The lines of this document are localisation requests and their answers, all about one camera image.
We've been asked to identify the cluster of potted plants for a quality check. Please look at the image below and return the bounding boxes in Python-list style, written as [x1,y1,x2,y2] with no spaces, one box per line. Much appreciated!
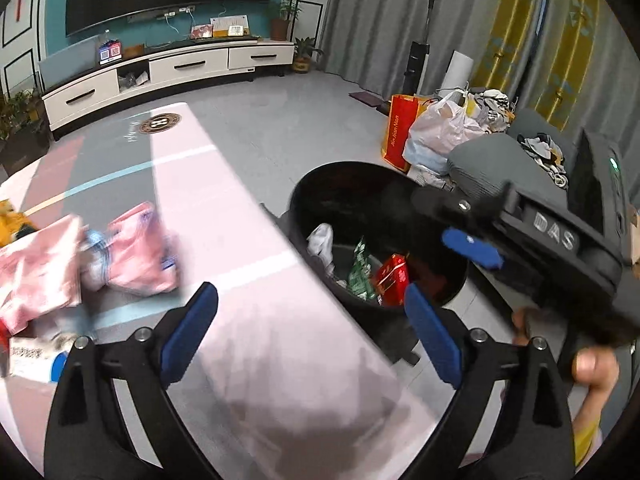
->
[0,87,52,162]

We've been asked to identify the yellow chip bag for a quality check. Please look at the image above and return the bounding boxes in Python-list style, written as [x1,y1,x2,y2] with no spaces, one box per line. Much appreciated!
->
[0,200,37,249]

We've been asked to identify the yellow patterned curtain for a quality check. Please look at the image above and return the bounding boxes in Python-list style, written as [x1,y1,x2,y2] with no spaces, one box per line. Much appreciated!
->
[475,0,602,128]

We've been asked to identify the potted plant brown pot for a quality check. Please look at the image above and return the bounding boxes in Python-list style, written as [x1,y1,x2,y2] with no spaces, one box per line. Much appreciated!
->
[269,0,304,42]

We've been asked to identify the black trash bin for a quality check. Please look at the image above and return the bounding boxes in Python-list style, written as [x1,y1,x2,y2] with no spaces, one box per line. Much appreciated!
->
[260,160,471,367]

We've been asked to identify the person's right forearm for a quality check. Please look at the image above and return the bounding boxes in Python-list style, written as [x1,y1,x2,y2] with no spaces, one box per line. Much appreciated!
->
[570,385,621,467]

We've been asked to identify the grey sofa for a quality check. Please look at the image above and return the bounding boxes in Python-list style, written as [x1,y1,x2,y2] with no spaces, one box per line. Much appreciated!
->
[446,107,592,202]

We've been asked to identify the pile of clothes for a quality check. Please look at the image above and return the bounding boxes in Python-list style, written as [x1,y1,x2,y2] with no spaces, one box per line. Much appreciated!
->
[462,87,517,134]

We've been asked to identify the dark floor mat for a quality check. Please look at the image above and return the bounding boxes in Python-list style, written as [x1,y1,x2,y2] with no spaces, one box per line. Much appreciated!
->
[348,90,392,112]

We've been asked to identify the green snack packet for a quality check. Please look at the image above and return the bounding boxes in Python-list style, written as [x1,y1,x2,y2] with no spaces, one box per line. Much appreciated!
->
[347,236,381,304]

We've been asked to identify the potted plant yellow pot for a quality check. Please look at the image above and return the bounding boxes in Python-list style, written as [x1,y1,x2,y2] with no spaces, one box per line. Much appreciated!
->
[292,36,325,75]

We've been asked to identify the patterned cloth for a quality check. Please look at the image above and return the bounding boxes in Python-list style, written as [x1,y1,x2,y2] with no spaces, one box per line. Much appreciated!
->
[516,132,572,189]

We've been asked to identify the white desk calendar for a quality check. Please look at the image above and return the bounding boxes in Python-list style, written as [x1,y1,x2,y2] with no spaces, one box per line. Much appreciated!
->
[210,15,249,38]

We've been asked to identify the black upright vacuum cleaner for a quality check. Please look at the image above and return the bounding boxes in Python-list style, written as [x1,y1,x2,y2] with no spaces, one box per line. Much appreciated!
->
[405,0,439,97]

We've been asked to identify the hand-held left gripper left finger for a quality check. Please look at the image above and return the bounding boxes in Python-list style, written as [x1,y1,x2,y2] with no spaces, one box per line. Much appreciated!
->
[44,281,223,480]

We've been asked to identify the pink plastic packet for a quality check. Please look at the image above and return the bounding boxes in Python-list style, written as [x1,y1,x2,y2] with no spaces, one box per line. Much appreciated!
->
[0,214,86,337]
[106,202,182,296]

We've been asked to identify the glass fish tank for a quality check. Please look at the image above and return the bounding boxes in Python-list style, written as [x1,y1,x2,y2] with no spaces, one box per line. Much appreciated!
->
[37,35,101,87]

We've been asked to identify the red shopping bag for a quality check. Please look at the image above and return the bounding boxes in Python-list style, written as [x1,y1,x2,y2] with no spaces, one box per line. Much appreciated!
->
[381,94,432,174]

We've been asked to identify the grey curtain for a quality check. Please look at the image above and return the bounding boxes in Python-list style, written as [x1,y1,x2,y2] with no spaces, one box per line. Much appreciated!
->
[320,0,640,161]

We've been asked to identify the white tv cabinet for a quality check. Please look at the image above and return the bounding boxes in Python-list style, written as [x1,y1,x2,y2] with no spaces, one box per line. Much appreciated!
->
[40,36,296,142]

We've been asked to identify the blue white plastic packet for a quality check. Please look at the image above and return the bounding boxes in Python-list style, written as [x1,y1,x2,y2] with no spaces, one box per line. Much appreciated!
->
[79,229,117,292]

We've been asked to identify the white barcode box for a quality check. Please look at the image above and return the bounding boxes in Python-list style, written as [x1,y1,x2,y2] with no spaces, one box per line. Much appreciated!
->
[7,334,69,384]

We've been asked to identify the pink grey tablecloth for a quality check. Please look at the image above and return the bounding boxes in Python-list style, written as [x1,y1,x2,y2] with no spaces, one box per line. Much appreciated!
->
[0,101,453,480]

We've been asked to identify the person's right hand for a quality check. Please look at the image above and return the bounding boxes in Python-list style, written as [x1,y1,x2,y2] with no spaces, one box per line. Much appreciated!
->
[511,307,622,393]

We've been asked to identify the white cylinder appliance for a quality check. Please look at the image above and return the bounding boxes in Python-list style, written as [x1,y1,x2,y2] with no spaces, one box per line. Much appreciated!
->
[442,51,475,94]

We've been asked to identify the white plastic bag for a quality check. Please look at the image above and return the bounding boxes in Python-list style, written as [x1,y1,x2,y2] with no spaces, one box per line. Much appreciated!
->
[402,91,489,174]

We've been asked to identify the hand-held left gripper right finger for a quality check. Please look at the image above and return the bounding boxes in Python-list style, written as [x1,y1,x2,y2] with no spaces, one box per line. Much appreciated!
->
[400,283,581,480]

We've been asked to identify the red snack packet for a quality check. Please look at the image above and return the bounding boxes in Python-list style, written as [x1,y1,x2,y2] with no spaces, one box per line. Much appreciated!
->
[372,253,412,307]

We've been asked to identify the red blue display box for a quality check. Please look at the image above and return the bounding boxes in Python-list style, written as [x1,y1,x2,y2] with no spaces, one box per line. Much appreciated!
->
[97,40,124,66]

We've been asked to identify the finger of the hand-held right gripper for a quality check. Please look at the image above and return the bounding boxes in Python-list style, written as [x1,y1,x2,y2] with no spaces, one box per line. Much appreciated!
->
[441,227,505,272]
[410,182,512,235]

